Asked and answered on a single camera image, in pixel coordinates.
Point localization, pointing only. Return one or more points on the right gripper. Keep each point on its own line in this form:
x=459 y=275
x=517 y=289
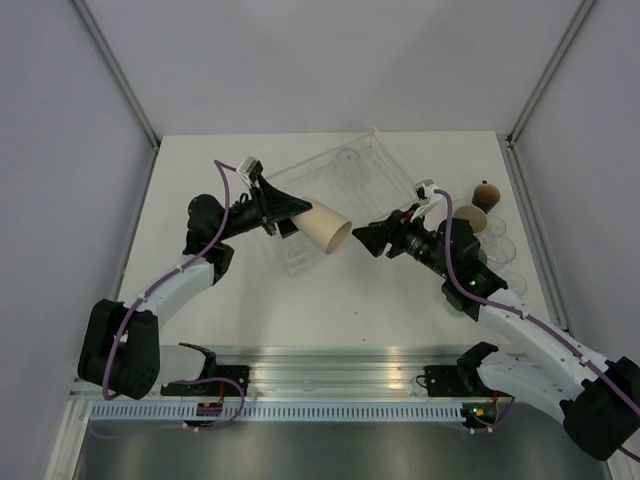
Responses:
x=393 y=230

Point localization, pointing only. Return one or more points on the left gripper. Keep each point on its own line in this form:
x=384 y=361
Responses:
x=272 y=204

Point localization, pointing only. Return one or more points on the peach cup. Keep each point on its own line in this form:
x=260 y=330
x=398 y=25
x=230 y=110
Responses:
x=323 y=226

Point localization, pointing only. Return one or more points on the white wire dish rack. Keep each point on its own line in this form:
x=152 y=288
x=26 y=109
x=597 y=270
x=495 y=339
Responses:
x=308 y=170

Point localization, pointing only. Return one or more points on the beige plastic cup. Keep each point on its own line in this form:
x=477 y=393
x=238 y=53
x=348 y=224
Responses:
x=477 y=218

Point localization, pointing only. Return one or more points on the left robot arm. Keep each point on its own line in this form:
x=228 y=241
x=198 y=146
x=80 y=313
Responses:
x=121 y=349

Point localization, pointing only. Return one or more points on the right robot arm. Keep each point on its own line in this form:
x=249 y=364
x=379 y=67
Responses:
x=594 y=398

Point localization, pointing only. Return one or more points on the clear glass in rack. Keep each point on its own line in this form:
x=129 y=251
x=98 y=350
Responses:
x=347 y=165

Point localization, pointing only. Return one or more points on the dark brown cup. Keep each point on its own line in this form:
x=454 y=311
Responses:
x=486 y=196

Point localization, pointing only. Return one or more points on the large clear glass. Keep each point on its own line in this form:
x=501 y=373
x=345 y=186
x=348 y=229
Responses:
x=500 y=250

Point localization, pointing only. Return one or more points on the clear glass nearest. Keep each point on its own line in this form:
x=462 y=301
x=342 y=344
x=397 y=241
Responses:
x=516 y=283

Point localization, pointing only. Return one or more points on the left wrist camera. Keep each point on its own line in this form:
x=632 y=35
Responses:
x=250 y=170

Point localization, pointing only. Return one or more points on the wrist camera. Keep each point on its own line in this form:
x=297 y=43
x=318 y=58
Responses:
x=427 y=199
x=250 y=170

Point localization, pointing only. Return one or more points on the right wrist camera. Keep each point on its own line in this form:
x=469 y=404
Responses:
x=427 y=199

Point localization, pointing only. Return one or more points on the right frame post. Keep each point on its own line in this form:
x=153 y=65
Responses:
x=570 y=34

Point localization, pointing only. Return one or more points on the frame post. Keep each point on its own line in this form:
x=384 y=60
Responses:
x=570 y=34
x=100 y=43

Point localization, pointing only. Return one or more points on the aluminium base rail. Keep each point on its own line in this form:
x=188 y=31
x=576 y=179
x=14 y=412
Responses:
x=307 y=374

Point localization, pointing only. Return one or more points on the left frame post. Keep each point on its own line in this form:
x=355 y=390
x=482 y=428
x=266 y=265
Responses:
x=100 y=43

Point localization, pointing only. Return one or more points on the white slotted cable duct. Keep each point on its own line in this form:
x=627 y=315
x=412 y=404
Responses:
x=282 y=411

